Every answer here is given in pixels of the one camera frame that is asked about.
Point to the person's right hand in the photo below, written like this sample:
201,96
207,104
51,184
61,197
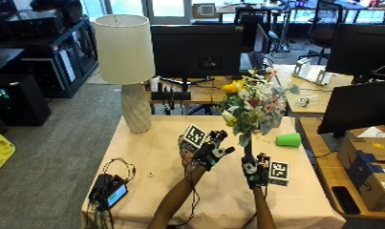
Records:
255,171

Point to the person's left hand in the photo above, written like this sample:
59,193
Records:
208,156

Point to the mixed flower bouquet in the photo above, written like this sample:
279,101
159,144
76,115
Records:
253,105

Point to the white marker cube on left glove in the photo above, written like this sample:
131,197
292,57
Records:
193,136

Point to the white marker cube on glove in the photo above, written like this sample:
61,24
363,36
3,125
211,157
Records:
193,136
279,171

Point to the white marker cube on right glove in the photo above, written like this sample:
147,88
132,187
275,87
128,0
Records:
279,171

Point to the green plastic cup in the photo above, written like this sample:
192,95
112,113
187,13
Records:
288,140

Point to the wooden desk with monitors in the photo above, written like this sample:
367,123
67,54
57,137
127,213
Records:
204,92

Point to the beige tablecloth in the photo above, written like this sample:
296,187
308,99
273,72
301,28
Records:
157,149

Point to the wooden desk with box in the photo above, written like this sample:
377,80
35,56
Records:
323,171

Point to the black power strip box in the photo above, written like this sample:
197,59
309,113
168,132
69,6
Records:
171,96

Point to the small clear object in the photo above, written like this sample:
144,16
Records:
307,101

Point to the black phone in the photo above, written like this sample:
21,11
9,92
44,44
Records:
345,199

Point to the cardboard box with blue tape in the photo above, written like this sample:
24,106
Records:
369,171

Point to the black monitor on stand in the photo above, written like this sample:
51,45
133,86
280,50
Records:
192,47

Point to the white paper sheet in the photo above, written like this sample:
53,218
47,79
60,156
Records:
373,132

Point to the black tilted monitor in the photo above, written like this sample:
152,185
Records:
361,106

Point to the black device with lit screen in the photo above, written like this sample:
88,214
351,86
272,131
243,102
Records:
109,191

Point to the cream shade table lamp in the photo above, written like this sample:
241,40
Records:
124,51

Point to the checkered calibration board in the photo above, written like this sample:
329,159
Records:
205,10

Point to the black office chair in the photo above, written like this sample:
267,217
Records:
325,28

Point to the large black monitor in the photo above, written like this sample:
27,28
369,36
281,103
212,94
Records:
361,47

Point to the black shelf cabinet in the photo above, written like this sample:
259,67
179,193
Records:
43,57

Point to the black computer tower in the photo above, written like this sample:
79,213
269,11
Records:
17,101

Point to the white metal bracket stand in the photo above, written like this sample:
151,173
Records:
312,72

